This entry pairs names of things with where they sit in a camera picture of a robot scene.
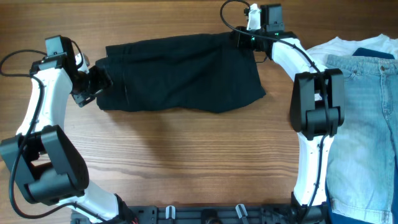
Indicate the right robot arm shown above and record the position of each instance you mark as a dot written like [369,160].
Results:
[317,110]

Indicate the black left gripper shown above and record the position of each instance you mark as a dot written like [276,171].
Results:
[103,83]

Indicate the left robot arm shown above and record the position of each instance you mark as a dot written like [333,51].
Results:
[44,164]

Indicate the black shorts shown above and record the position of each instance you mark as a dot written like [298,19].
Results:
[202,72]

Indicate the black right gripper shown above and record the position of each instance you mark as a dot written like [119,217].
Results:
[237,38]

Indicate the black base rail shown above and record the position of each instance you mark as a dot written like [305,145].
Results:
[217,214]

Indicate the light blue denim shorts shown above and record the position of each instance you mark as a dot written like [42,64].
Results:
[363,140]

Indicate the white t-shirt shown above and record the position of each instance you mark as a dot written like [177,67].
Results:
[339,47]

